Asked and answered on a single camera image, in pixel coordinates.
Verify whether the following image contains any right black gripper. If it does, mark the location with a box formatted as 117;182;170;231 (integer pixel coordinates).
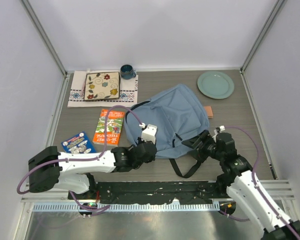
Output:
181;129;224;164

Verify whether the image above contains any blue fabric backpack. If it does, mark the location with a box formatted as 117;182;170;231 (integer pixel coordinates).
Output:
124;84;210;179

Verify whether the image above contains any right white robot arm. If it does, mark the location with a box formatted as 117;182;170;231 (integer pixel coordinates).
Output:
182;130;300;240

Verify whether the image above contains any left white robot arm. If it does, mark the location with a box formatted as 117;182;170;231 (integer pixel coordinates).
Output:
28;141;157;200

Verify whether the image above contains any orange treehouse book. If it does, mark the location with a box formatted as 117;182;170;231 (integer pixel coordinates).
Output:
92;109;125;147

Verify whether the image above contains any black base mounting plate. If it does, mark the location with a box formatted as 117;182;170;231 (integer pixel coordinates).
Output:
75;181;228;205

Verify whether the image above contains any blue cartoon book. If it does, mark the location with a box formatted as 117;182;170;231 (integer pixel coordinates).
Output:
61;131;97;154

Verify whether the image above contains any white patterned cloth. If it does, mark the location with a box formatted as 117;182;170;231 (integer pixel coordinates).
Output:
67;71;139;108

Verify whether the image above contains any teal round plate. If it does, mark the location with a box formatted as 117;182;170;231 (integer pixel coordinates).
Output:
197;70;235;100

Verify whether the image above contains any floral square tile plate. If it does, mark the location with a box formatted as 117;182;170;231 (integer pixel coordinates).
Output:
83;72;120;102

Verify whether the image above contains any dark blue ceramic mug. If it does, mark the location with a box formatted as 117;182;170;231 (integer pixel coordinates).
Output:
120;64;136;80

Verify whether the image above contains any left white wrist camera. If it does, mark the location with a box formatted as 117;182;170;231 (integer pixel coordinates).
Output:
139;122;158;145

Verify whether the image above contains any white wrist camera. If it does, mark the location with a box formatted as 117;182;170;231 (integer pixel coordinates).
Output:
214;125;226;135
139;122;158;145

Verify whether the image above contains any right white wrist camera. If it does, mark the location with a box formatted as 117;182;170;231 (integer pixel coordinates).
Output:
214;125;226;135

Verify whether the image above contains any white slotted cable duct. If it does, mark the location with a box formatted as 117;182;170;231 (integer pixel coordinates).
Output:
32;201;220;212

